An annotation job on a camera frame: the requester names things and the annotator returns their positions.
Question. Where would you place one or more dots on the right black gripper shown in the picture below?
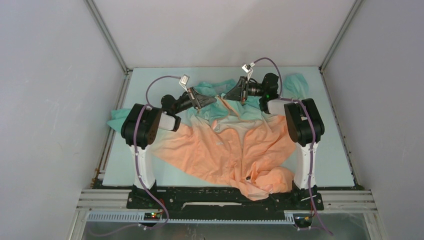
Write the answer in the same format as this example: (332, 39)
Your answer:
(235, 94)

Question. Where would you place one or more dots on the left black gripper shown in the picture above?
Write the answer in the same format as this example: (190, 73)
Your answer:
(204, 100)

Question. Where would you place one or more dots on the teal and orange jacket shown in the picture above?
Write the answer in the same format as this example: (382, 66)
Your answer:
(227, 143)

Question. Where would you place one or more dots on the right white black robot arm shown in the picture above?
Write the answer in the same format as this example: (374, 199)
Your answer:
(305, 125)

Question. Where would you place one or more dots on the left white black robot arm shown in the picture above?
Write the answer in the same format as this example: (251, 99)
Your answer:
(141, 126)

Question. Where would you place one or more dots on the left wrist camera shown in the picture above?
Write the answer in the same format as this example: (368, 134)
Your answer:
(183, 81)

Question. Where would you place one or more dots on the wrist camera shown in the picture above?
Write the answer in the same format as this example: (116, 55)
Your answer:
(248, 69)
(183, 81)

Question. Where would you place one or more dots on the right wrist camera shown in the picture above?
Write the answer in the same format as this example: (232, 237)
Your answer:
(248, 69)

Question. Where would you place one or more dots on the grey slotted cable duct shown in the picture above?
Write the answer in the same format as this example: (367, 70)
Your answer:
(147, 217)

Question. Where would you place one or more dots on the aluminium frame rail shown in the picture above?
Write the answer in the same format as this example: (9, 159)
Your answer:
(338, 201)

